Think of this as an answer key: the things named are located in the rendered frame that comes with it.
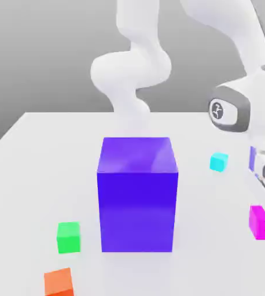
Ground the small magenta cube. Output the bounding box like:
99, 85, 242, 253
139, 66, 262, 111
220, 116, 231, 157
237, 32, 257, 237
249, 205, 265, 241

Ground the small cyan cube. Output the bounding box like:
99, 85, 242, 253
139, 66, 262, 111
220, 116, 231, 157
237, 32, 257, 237
209, 151, 229, 173

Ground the small green cube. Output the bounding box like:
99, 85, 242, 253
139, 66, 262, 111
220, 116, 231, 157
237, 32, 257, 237
56, 221, 82, 254

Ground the small orange cube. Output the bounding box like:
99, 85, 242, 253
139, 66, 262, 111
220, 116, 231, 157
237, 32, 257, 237
43, 267, 75, 296

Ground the large purple box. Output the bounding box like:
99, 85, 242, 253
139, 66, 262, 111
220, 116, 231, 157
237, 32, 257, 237
97, 136, 179, 253

